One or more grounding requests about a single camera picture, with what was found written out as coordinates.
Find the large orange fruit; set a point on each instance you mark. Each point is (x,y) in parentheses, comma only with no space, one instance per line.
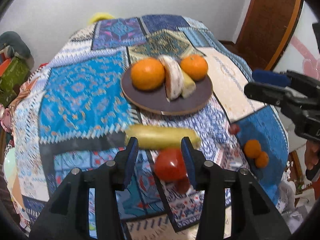
(147,74)

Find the brown wooden door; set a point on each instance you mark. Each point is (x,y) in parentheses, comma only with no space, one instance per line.
(265,33)

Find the yellow object behind bed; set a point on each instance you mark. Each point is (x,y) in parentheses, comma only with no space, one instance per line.
(99,16)

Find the dark purple round plate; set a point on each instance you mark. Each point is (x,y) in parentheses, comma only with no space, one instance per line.
(155,101)

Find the yellow banana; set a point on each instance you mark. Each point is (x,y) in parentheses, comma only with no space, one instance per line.
(158,138)

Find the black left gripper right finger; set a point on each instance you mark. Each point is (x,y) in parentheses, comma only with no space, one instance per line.
(254,216)

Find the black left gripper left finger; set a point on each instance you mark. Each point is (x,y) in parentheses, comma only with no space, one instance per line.
(66,214)

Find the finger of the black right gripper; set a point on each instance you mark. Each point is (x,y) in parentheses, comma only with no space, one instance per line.
(269,94)
(271,78)

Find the person's right hand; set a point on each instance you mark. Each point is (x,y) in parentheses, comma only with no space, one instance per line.
(311,154)

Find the green patterned box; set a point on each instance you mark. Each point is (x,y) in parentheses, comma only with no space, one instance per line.
(14,72)

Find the small red fruit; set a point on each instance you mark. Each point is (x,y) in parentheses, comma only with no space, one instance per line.
(182,185)

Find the dark red grape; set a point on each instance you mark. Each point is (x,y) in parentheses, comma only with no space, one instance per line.
(234,129)

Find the red tomato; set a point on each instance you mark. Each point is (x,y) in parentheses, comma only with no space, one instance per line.
(169,165)

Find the white bread slice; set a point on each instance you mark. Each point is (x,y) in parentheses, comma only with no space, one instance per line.
(174,80)

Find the small tangerine upper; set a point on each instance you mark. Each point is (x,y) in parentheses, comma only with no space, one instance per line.
(252,149)

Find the patchwork patterned bedspread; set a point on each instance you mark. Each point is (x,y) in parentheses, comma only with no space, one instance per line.
(75,115)

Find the small tangerine lower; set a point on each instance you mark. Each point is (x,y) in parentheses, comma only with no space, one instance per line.
(262,160)

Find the small tangerine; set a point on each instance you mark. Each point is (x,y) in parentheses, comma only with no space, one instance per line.
(262,160)
(252,149)

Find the grey stuffed pillow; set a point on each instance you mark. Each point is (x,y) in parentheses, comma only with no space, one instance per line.
(12,45)

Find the yellow cake wedge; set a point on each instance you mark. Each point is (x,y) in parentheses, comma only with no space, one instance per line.
(189,86)

